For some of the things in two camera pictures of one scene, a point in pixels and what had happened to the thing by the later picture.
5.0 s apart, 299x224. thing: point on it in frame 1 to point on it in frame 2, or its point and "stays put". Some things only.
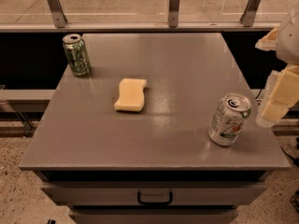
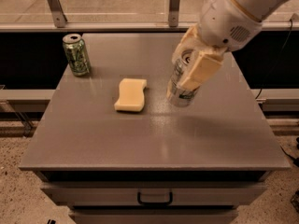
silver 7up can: (230, 115) to (177, 95)
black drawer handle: (155, 203) stays put
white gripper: (290, 42) to (224, 22)
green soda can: (77, 52) stays put
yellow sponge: (131, 94) stays put
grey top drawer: (184, 193) stays put
